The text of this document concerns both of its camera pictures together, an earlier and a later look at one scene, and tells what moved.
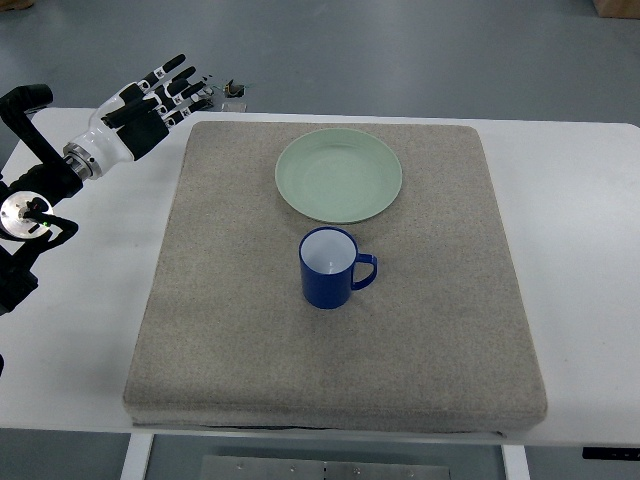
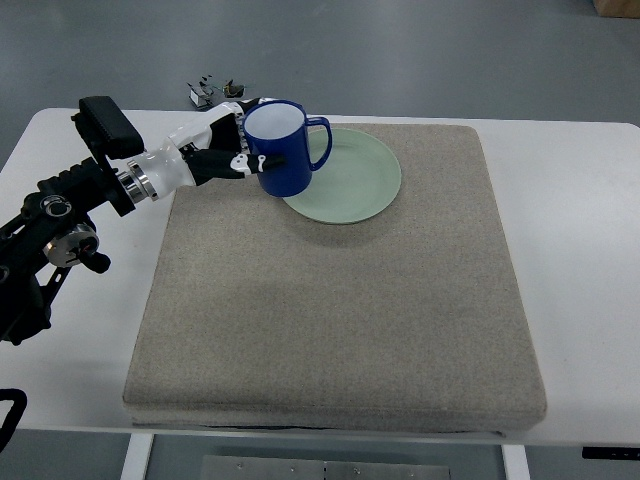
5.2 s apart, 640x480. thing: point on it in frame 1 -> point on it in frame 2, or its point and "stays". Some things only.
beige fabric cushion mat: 438,340 stays
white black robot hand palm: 102,147 -> 170,166
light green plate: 338,176 stays
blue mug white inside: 327,260 -> 281,128
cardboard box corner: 617,9 stays
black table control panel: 610,453 stays
